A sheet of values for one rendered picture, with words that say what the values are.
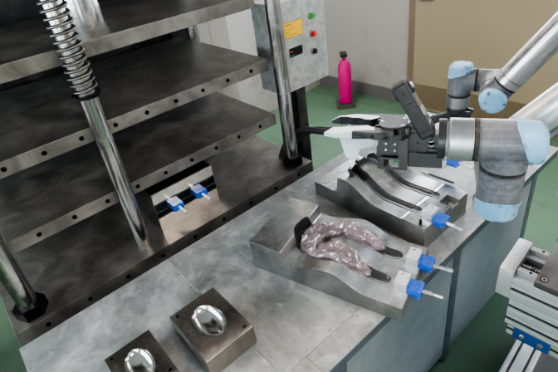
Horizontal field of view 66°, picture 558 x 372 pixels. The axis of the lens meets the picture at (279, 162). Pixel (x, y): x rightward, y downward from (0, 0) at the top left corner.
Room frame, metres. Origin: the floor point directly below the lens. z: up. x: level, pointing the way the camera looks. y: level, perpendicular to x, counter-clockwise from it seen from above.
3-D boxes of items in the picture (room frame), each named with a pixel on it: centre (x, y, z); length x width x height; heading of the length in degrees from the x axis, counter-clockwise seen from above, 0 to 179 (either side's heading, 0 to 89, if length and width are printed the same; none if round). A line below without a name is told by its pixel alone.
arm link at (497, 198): (0.62, -0.39, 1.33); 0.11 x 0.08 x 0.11; 157
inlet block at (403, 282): (0.81, -0.34, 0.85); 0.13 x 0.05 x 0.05; 54
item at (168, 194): (1.61, 0.53, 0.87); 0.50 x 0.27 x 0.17; 37
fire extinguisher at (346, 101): (3.93, -0.75, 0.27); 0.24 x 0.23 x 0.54; 131
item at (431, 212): (1.04, -0.50, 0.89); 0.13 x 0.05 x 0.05; 36
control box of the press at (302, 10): (1.98, -0.14, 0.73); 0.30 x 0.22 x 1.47; 127
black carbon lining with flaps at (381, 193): (1.27, -0.38, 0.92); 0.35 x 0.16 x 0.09; 37
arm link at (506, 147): (0.61, -0.39, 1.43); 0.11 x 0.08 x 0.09; 67
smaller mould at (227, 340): (0.80, 0.25, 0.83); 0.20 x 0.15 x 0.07; 37
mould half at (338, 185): (1.29, -0.38, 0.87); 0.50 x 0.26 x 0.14; 37
